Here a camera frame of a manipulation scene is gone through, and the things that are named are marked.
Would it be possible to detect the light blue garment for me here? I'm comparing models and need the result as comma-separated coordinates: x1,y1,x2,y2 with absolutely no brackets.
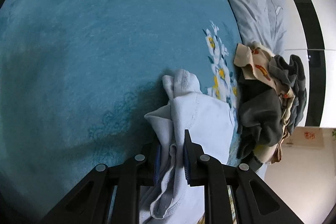
139,69,235,223

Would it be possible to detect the dark grey beige garment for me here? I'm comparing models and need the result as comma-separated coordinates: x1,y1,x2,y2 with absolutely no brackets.
238,55,307,172

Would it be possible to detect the cream door with red sticker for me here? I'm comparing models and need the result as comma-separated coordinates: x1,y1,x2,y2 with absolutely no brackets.
284,127,324,149

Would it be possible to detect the beige patterned garment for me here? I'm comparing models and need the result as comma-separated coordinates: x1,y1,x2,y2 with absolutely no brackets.
234,44,295,169

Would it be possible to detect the blue floral bed blanket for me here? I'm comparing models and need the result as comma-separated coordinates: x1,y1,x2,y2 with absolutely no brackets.
1,0,240,222

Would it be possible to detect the white black sliding wardrobe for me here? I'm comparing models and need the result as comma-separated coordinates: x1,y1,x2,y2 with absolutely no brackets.
284,0,335,128

